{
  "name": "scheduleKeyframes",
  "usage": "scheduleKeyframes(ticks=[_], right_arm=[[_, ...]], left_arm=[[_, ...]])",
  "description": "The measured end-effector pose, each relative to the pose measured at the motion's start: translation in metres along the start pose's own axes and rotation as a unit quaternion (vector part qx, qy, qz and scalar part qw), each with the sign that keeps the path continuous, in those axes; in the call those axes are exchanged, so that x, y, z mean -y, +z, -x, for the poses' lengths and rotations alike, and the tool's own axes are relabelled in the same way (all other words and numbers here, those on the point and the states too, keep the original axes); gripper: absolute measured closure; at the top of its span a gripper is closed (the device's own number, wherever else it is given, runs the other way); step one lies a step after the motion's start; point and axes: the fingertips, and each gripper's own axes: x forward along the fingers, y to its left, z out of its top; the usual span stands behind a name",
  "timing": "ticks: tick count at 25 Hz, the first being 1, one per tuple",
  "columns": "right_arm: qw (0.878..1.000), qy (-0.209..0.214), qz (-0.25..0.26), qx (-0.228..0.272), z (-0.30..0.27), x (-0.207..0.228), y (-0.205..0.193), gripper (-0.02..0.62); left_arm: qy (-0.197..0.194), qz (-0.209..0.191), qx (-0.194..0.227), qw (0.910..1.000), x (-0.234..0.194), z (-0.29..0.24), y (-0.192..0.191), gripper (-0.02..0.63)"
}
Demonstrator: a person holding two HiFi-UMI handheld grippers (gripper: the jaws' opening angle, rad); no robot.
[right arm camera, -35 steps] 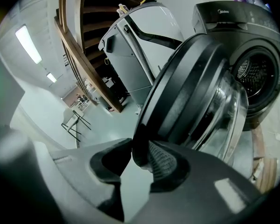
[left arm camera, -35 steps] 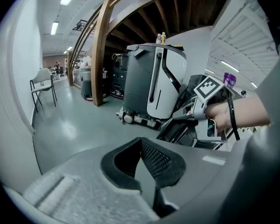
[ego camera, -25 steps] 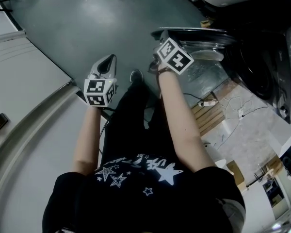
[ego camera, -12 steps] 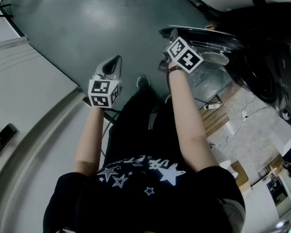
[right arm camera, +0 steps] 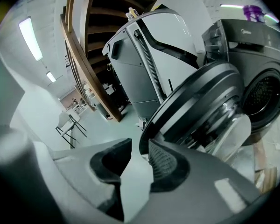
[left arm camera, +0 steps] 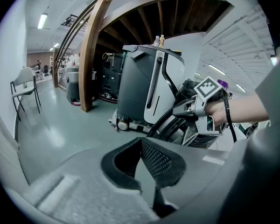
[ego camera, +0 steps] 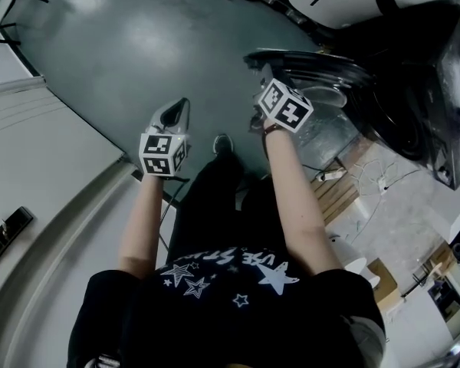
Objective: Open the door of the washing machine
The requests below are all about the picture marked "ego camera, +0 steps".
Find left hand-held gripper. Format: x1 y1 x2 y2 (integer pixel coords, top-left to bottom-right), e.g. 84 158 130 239
139 97 191 177

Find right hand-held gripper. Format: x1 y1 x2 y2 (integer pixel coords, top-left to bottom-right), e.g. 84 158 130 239
252 62 314 133

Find person's left forearm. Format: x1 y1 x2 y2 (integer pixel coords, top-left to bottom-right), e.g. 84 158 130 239
117 172 166 282

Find person's right forearm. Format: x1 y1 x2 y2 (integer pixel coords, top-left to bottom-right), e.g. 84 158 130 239
261 126 347 280

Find black washing machine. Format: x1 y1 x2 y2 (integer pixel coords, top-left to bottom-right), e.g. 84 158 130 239
331 4 460 191

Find black shoe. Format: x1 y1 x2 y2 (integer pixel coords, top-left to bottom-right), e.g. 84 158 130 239
212 133 234 155

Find black trousers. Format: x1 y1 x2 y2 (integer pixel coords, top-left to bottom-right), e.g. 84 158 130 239
163 153 278 265

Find wooden slat pallet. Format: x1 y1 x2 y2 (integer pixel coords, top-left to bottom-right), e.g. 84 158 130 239
310 143 373 226

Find white rounded appliance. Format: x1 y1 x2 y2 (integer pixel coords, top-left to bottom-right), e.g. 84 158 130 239
362 272 383 291
327 232 369 275

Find white chair with black legs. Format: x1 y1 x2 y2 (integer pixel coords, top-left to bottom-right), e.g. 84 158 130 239
0 0 51 48

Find black star print t-shirt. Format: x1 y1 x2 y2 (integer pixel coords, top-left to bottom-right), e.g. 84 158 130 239
66 243 387 368

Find cardboard box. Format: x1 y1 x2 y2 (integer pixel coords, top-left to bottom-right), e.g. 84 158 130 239
367 258 400 308

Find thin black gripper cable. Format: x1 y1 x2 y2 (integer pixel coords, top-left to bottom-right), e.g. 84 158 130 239
158 173 190 253

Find tangled white cable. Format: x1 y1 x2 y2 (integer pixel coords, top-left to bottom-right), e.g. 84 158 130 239
344 158 422 207

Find metal handle plate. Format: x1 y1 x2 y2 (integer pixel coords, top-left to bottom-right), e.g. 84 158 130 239
0 205 35 270

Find grey shoulder strap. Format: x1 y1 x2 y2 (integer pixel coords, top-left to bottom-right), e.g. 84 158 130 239
86 353 120 368
347 312 387 362

